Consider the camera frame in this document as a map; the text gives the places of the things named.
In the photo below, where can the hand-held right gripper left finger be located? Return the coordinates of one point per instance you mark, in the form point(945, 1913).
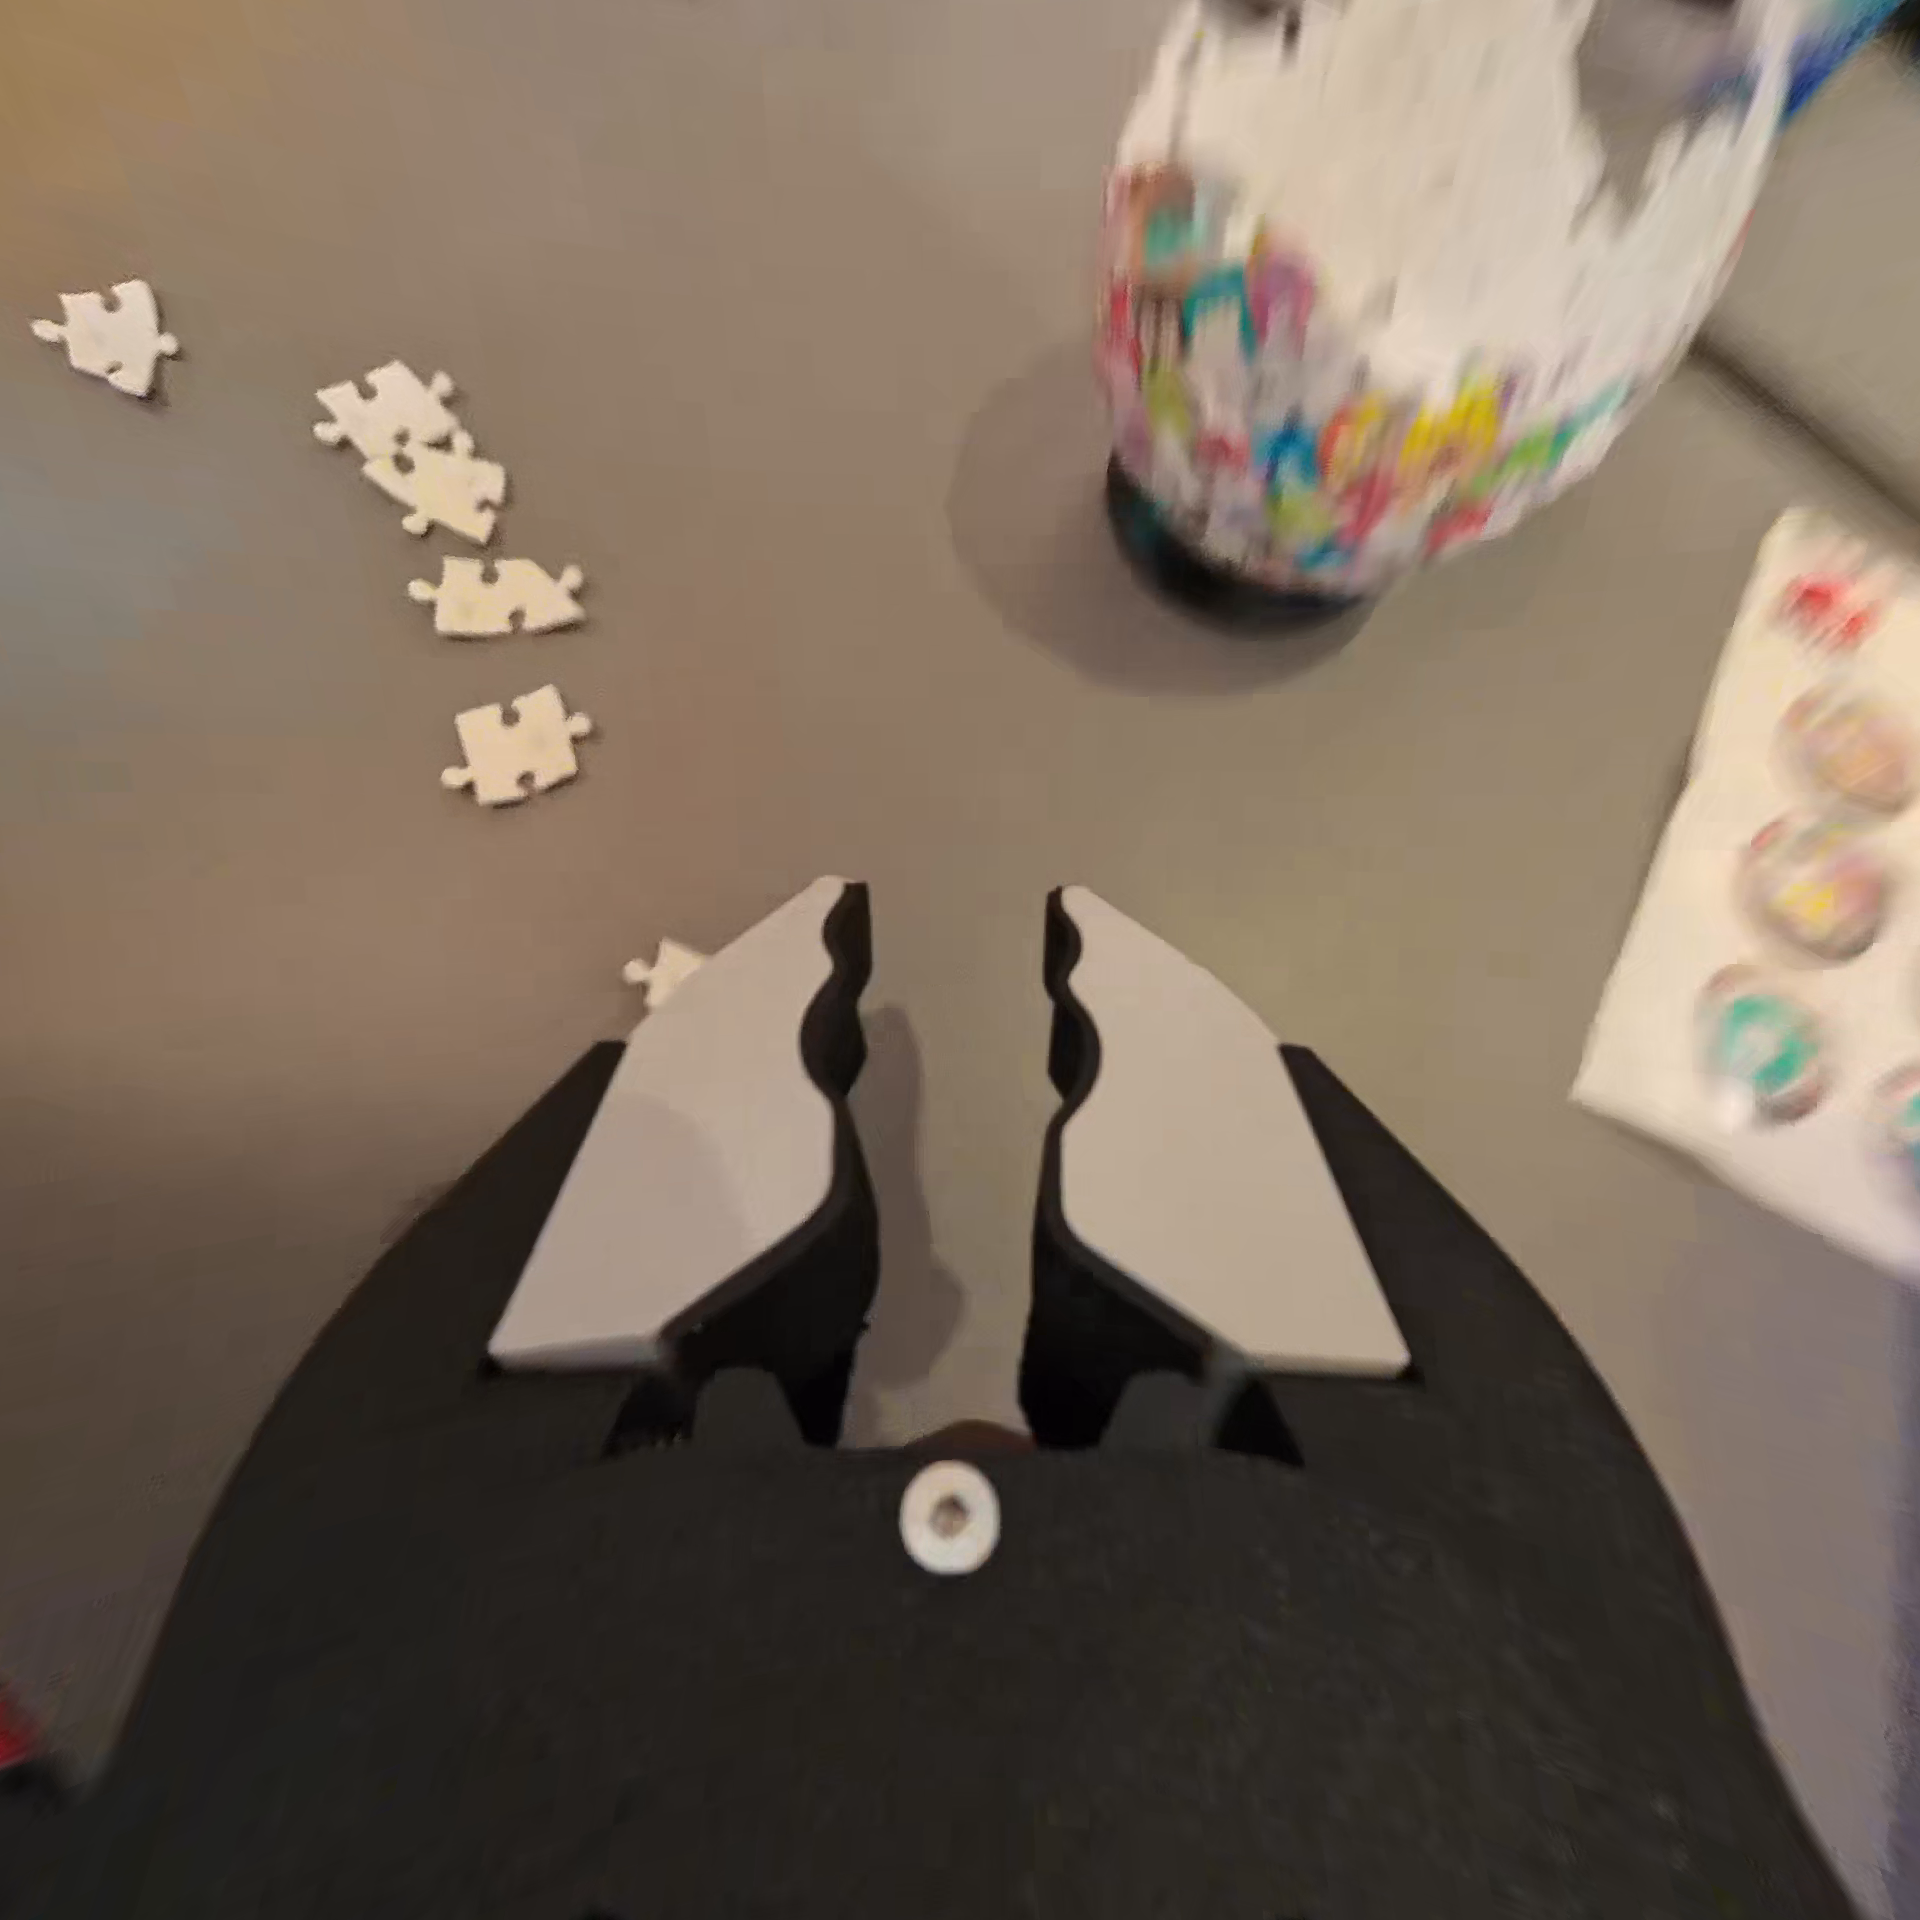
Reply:
point(690, 1185)

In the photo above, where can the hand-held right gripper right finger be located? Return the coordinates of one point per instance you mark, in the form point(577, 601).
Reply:
point(1215, 1185)

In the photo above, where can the white puzzle piece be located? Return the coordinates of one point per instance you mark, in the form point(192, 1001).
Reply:
point(438, 493)
point(498, 598)
point(518, 746)
point(383, 406)
point(668, 973)
point(108, 338)

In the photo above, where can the black ball stand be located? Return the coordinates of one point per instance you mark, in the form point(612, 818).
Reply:
point(1245, 581)

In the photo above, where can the colourful puzzle ball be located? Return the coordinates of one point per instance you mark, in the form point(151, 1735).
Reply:
point(1425, 271)

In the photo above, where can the folded puzzle instruction leaflet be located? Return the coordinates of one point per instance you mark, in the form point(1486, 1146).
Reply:
point(1770, 901)

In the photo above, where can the blue plastic bin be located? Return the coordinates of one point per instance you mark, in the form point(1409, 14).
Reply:
point(1853, 38)

